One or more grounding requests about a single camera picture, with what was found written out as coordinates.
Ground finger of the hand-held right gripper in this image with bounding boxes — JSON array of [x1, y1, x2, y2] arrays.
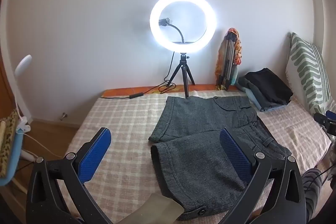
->
[[314, 110, 336, 136]]

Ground black folded garment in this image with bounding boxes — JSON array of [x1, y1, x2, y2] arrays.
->
[[244, 68, 294, 105]]

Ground folded tripod with orange scarf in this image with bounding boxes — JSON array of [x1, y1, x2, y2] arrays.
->
[[215, 28, 242, 90]]

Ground black gooseneck phone holder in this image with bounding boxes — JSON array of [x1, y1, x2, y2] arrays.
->
[[158, 18, 196, 44]]

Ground person's striped trouser leg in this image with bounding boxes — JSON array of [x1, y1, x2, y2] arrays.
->
[[301, 168, 323, 224]]

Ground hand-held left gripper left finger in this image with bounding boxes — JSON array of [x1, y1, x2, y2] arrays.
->
[[26, 127, 117, 224]]

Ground white ring light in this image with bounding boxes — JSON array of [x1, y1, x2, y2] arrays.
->
[[150, 0, 218, 54]]

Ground green patterned pillow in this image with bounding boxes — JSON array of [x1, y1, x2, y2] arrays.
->
[[285, 32, 333, 117]]

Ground beige checked blanket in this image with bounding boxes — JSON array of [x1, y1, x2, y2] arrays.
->
[[56, 90, 332, 224]]

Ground white clip lamp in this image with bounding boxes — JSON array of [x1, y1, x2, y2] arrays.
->
[[14, 54, 33, 134]]

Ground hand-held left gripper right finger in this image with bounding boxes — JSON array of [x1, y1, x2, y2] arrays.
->
[[218, 127, 307, 224]]

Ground folded silver tripod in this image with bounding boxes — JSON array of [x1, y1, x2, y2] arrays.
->
[[219, 32, 238, 90]]

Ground small black tripod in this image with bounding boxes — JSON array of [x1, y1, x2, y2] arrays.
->
[[166, 53, 196, 99]]

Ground black ring light cable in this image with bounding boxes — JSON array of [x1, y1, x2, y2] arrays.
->
[[101, 52, 175, 99]]

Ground white lamp cable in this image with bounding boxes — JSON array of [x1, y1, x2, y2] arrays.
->
[[22, 132, 70, 161]]

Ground light blue chair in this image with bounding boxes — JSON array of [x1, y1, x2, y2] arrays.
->
[[0, 132, 27, 186]]

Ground light blue folded jeans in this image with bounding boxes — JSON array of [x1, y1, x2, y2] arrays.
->
[[259, 103, 286, 112]]

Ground grey pants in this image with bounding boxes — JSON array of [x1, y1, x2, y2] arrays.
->
[[148, 95, 292, 222]]

